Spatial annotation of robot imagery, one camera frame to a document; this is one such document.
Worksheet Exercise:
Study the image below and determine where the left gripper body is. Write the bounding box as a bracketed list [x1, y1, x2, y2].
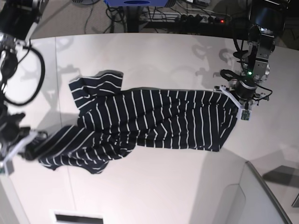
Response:
[214, 78, 272, 121]

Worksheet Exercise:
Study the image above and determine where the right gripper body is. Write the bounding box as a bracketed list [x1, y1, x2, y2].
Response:
[0, 113, 48, 175]

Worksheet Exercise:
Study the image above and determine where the navy white striped t-shirt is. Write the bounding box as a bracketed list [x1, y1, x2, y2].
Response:
[24, 73, 238, 174]

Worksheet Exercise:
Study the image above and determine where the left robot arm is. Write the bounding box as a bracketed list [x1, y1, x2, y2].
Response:
[215, 0, 290, 121]

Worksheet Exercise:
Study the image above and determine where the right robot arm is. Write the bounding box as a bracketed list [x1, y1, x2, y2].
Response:
[0, 0, 48, 176]

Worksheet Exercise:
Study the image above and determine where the white slotted box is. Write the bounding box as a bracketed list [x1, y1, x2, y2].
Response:
[50, 210, 104, 224]

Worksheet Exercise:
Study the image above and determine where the red lit power strip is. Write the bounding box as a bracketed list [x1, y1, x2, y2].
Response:
[140, 11, 229, 24]

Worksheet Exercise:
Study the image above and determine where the grey partition panel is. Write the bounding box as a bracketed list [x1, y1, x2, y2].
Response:
[189, 161, 292, 224]

